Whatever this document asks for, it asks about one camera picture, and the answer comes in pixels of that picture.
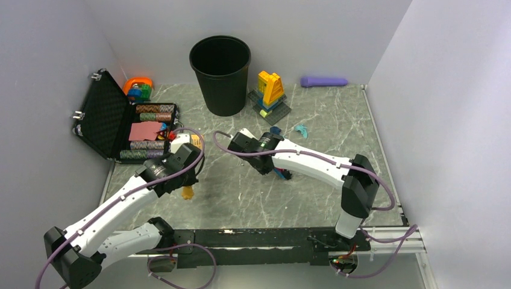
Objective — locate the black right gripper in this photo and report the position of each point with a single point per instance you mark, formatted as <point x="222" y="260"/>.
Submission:
<point x="266" y="171"/>

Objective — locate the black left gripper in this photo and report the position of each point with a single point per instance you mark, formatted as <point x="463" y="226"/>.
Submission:
<point x="191" y="179"/>

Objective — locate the blue brush with black bristles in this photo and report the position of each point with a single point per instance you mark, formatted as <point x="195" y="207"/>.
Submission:
<point x="283" y="173"/>

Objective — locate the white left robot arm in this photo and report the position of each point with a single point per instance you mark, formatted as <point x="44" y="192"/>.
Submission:
<point x="80" y="252"/>

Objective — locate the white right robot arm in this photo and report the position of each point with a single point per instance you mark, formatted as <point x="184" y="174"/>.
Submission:
<point x="353" y="177"/>

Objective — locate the navy paper scrap near bricks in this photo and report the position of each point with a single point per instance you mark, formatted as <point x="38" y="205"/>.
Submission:
<point x="275" y="130"/>

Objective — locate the cyan paper scrap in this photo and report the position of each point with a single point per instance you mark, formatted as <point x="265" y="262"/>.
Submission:
<point x="302" y="129"/>

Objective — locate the yellow toy brick building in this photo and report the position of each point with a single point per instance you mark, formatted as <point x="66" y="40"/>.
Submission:
<point x="269" y="98"/>

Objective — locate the black poker chip case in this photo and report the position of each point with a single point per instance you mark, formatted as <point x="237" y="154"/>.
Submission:
<point x="121" y="130"/>

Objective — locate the purple cylinder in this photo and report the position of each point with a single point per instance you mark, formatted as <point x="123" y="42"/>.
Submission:
<point x="312" y="81"/>

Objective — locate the orange tape dispenser toy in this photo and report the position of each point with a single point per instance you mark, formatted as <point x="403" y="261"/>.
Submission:
<point x="138" y="89"/>

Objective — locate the black plastic trash bin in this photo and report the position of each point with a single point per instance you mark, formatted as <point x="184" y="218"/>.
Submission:
<point x="221" y="65"/>

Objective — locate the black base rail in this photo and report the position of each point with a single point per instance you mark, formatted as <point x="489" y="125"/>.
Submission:
<point x="225" y="247"/>

